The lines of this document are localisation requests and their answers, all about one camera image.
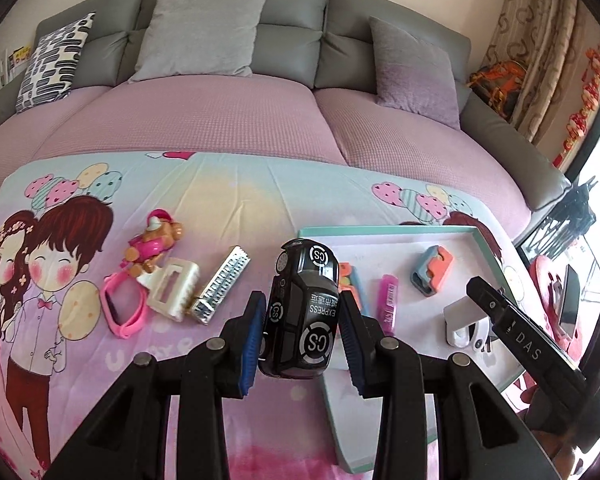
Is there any pink lighter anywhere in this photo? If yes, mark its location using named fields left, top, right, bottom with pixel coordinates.
left=377, top=275, right=400, bottom=337

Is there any light grey pillow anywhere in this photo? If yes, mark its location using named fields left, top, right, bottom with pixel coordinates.
left=127, top=0, right=271, bottom=84

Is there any pink wrist watch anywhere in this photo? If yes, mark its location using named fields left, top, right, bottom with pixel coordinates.
left=100, top=270, right=148, bottom=338

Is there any pink toy dog figure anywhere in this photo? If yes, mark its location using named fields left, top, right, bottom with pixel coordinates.
left=122, top=210, right=186, bottom=277

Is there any teal box lid tray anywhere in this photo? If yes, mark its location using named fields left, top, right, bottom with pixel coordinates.
left=297, top=225, right=528, bottom=461

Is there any black drying rack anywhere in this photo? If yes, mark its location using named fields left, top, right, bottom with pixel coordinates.
left=515, top=175, right=598, bottom=261

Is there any red round cushion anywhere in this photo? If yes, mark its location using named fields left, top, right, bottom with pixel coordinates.
left=527, top=255, right=581, bottom=361

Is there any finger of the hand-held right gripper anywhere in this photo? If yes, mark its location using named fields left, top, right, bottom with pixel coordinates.
left=466, top=276, right=581, bottom=392

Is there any silver harmonica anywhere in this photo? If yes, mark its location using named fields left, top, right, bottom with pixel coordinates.
left=190, top=246, right=252, bottom=326

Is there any orange backpack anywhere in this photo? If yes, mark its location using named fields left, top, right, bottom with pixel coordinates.
left=467, top=60, right=526, bottom=121

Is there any purple grey pillow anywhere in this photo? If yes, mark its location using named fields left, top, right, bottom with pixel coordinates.
left=369, top=16, right=462, bottom=131

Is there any black and white patterned pillow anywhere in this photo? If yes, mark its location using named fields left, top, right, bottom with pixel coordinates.
left=16, top=11, right=97, bottom=113

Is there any patterned curtain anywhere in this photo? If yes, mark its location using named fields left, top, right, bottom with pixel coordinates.
left=475, top=0, right=600, bottom=161

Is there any small orange toy knife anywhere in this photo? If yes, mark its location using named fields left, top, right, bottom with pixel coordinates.
left=337, top=262, right=367, bottom=318

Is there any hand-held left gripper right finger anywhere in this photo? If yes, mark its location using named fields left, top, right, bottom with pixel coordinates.
left=339, top=291, right=563, bottom=480

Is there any red hanging decoration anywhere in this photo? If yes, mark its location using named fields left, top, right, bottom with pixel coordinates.
left=552, top=42, right=600, bottom=168

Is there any white magazine rack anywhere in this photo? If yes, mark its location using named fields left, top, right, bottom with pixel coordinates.
left=0, top=45, right=33, bottom=101

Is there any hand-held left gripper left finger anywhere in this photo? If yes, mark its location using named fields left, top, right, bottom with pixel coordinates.
left=42, top=290, right=268, bottom=480

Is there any black tablet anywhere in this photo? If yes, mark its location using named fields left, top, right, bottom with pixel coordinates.
left=560, top=264, right=582, bottom=339

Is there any printed cartoon blanket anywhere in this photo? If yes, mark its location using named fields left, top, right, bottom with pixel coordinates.
left=0, top=150, right=546, bottom=480

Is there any cream plastic brush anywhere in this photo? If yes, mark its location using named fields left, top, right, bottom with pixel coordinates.
left=145, top=256, right=202, bottom=322

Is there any black toy car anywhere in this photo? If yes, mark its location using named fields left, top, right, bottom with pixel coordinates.
left=257, top=238, right=341, bottom=378

